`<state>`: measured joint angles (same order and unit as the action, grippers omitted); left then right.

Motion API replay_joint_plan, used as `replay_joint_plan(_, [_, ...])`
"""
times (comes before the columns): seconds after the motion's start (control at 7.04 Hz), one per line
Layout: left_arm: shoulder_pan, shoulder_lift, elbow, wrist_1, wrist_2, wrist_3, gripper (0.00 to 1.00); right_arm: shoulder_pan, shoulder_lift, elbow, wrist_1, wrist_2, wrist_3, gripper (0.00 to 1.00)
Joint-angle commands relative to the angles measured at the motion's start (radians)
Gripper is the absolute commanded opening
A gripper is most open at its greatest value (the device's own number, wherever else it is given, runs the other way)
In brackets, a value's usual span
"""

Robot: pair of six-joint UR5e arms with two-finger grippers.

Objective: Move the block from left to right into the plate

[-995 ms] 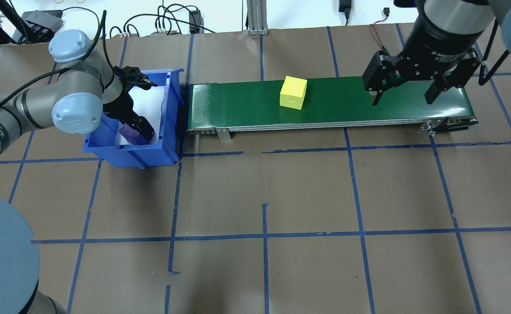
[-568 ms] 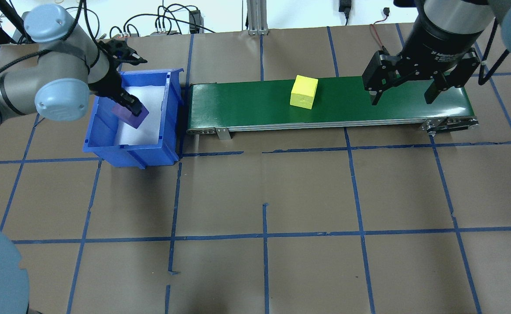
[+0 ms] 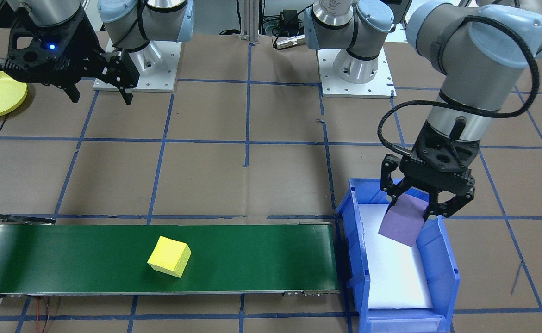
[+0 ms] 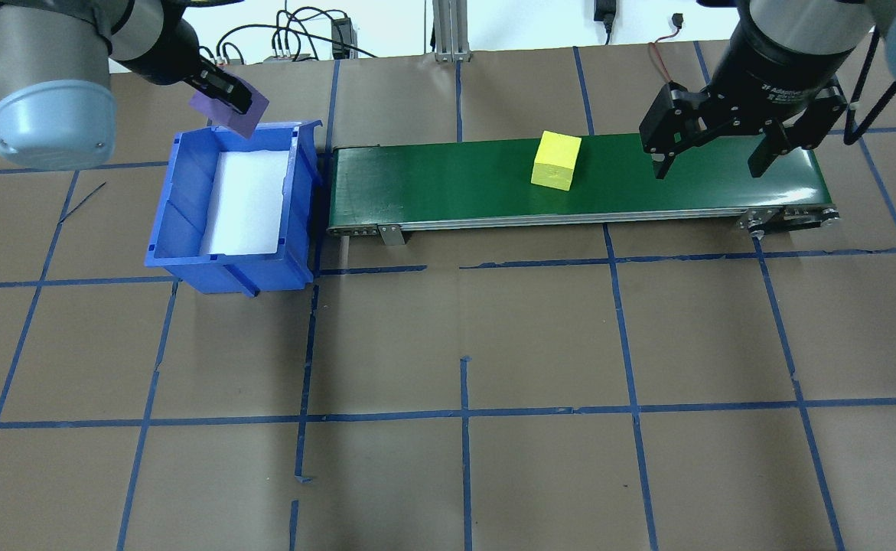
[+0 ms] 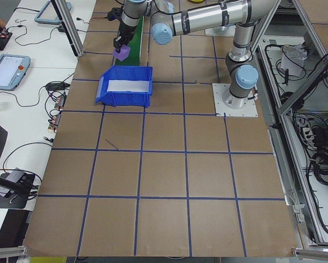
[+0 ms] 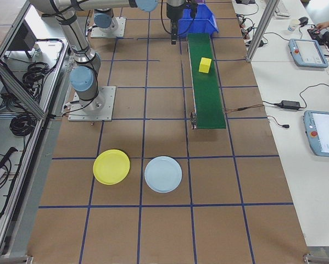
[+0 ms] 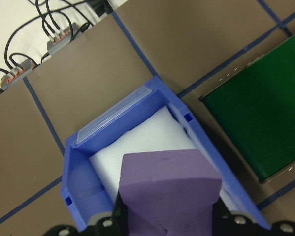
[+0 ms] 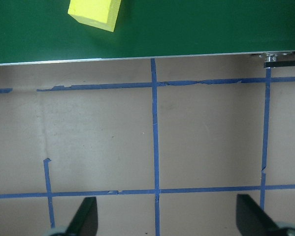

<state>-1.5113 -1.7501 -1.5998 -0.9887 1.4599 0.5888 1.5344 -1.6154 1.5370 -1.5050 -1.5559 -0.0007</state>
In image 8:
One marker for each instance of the green conveyor belt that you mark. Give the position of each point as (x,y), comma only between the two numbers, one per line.
(186,27)

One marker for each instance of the yellow foam block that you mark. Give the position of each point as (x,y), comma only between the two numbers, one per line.
(93,11)

